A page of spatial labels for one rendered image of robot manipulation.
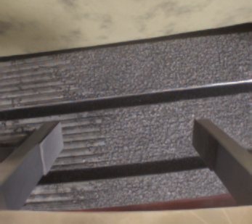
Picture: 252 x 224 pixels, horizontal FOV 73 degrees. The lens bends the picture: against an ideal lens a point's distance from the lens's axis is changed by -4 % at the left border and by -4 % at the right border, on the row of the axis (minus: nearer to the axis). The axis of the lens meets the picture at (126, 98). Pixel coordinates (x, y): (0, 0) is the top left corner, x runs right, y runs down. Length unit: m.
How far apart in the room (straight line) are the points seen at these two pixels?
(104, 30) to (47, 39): 0.06
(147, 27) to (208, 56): 0.15
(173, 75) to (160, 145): 0.11
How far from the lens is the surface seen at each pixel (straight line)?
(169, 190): 0.28
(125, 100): 0.28
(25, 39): 0.19
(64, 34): 0.18
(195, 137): 0.17
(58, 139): 0.17
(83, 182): 0.28
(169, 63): 0.29
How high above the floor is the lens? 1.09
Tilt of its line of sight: 80 degrees down
